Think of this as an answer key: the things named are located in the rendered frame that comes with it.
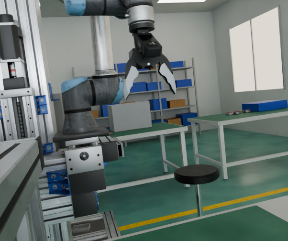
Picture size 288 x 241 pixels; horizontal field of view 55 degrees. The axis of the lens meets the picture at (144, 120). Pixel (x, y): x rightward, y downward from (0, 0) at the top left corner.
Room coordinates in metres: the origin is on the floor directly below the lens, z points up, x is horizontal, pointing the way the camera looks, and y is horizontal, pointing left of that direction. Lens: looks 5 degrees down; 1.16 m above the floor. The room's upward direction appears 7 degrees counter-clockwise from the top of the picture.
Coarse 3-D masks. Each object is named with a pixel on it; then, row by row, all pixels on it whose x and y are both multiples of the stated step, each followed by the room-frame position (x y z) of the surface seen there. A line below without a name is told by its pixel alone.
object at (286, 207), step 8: (272, 200) 0.93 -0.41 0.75; (280, 200) 0.92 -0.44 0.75; (240, 208) 0.89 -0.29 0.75; (264, 208) 0.87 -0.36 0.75; (272, 208) 0.87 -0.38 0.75; (280, 208) 0.86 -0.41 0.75; (208, 216) 0.86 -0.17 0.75; (280, 216) 0.81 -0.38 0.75; (168, 224) 0.84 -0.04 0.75; (176, 224) 0.83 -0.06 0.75; (136, 232) 0.81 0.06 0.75; (144, 232) 0.80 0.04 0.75; (104, 240) 0.79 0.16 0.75; (112, 240) 0.78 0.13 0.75
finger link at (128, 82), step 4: (132, 68) 0.75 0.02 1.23; (132, 72) 0.75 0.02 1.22; (136, 72) 0.76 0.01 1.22; (128, 76) 0.75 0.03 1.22; (132, 76) 0.75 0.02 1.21; (136, 76) 0.76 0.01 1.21; (124, 80) 0.75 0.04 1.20; (128, 80) 0.75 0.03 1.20; (132, 80) 0.75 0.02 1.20; (124, 84) 0.75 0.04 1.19; (128, 84) 0.75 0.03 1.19; (132, 84) 0.75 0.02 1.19; (124, 88) 0.75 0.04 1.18; (128, 88) 0.75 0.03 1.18; (124, 92) 0.75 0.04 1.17; (128, 92) 0.75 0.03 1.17; (124, 96) 0.76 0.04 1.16
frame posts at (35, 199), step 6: (36, 186) 0.41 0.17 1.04; (36, 192) 0.40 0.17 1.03; (36, 198) 0.40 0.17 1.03; (36, 204) 0.40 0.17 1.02; (36, 210) 0.40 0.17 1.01; (36, 216) 0.40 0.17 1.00; (42, 216) 0.42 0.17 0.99; (36, 222) 0.40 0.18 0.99; (42, 222) 0.41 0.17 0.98; (36, 228) 0.40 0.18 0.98; (42, 228) 0.40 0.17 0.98; (36, 234) 0.40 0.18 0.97; (42, 234) 0.40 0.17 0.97; (42, 240) 0.40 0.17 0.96
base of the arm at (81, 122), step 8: (64, 112) 1.18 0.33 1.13; (72, 112) 1.15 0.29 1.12; (80, 112) 1.15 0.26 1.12; (88, 112) 1.18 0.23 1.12; (64, 120) 1.17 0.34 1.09; (72, 120) 1.14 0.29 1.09; (80, 120) 1.14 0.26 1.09; (88, 120) 1.16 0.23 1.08; (64, 128) 1.16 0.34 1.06; (72, 128) 1.13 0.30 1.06; (80, 128) 1.13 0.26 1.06; (88, 128) 1.15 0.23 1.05; (96, 128) 1.19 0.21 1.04
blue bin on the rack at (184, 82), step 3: (177, 81) 7.07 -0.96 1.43; (180, 81) 7.10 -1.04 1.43; (183, 81) 7.12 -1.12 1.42; (186, 81) 7.14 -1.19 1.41; (189, 81) 7.16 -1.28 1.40; (177, 84) 7.07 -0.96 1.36; (180, 84) 7.09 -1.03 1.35; (183, 84) 7.11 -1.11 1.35; (186, 84) 7.14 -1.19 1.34; (189, 84) 7.16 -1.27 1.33; (177, 87) 7.07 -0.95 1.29; (180, 87) 7.09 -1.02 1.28
